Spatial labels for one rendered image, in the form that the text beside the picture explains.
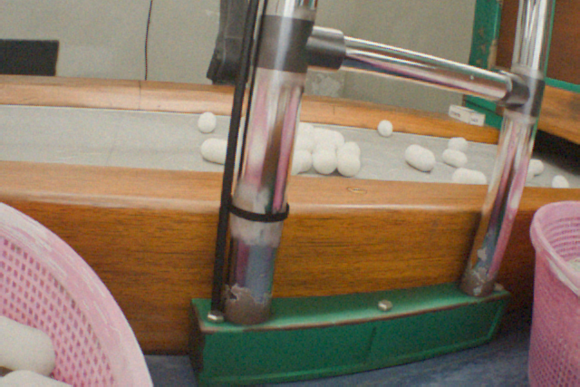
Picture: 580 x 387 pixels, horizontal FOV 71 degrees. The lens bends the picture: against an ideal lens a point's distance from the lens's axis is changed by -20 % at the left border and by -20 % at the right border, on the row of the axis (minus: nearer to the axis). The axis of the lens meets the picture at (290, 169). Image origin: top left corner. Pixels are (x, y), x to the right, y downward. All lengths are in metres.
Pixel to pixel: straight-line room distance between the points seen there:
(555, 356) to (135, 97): 0.51
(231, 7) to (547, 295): 0.79
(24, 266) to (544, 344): 0.25
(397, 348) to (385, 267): 0.05
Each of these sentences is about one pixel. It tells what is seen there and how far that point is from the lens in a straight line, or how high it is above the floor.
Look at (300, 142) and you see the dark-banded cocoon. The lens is 0.42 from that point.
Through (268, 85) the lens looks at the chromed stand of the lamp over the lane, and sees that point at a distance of 0.19.
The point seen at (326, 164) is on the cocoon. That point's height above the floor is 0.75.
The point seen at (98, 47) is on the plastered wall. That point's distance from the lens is 2.47.
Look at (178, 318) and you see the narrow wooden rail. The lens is 0.25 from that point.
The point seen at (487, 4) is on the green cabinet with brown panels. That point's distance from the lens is 0.93.
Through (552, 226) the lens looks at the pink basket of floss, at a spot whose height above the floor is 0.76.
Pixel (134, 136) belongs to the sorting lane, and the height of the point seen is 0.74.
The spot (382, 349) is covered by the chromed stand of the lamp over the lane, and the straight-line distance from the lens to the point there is 0.27.
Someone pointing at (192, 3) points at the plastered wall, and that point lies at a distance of 2.52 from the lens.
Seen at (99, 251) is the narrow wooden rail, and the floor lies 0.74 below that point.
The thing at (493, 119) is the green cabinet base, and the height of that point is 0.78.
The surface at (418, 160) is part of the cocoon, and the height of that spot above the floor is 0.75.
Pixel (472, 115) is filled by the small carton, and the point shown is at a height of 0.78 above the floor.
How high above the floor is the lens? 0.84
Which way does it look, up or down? 15 degrees down
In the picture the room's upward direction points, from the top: 9 degrees clockwise
